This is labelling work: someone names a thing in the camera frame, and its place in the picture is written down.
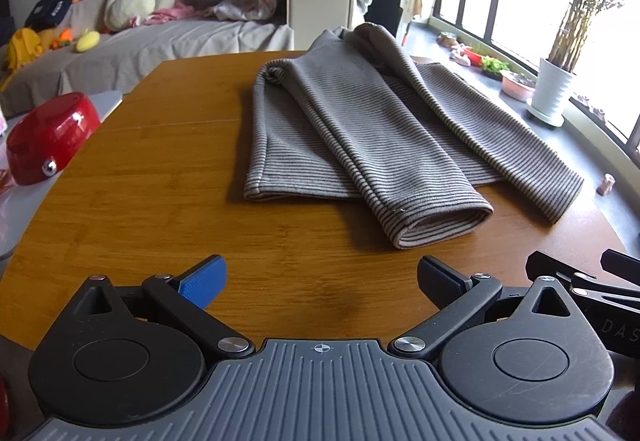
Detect green toy vegetables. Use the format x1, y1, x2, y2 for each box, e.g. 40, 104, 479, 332
480, 56, 511, 82

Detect yellow green oval toy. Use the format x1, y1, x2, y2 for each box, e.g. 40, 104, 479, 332
75, 31, 101, 53

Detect beige sofa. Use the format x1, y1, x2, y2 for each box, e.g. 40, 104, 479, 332
1, 0, 358, 117

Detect red glossy helmet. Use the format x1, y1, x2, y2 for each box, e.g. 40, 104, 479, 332
6, 92, 101, 186

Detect yellow plush toy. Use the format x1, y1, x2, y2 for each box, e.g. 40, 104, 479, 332
6, 27, 44, 72

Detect pink metal bowl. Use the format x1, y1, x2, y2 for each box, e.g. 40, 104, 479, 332
501, 70, 536, 102

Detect small pink spool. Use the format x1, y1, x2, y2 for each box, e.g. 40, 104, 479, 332
597, 172, 616, 196

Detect white plant pot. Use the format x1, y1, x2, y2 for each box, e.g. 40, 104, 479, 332
527, 59, 576, 128

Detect dark blue cap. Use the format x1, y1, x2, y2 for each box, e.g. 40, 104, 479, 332
25, 0, 73, 32

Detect grey striped knit garment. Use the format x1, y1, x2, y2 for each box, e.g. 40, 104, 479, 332
244, 23, 582, 249

